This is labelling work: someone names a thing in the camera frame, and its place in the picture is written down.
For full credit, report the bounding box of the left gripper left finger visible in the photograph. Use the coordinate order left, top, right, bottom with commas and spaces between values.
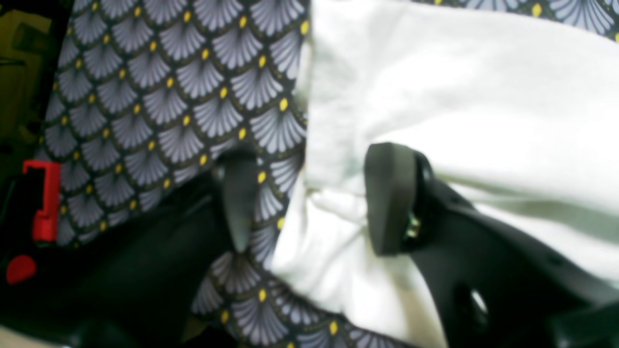
1, 150, 257, 348

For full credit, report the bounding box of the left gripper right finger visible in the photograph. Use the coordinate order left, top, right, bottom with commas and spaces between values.
363, 143, 619, 348

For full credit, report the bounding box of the white printed T-shirt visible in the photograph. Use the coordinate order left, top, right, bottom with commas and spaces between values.
270, 0, 618, 348

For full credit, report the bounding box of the red table clamp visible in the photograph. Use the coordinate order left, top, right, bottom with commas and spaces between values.
0, 160, 61, 287

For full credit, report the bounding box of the fan-patterned grey tablecloth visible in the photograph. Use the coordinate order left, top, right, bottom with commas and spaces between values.
37, 0, 618, 348

